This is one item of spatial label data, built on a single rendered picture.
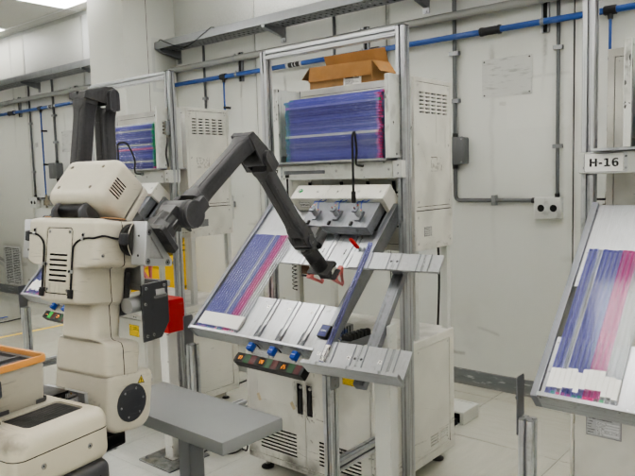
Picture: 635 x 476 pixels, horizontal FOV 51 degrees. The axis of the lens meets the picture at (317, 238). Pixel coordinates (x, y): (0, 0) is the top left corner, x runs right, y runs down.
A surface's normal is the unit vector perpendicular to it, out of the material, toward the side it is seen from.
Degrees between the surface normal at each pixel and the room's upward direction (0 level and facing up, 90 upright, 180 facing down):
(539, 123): 90
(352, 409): 90
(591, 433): 90
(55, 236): 82
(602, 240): 44
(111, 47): 90
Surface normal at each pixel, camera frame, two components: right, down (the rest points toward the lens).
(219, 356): 0.77, 0.04
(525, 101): -0.64, 0.09
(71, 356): -0.51, -0.04
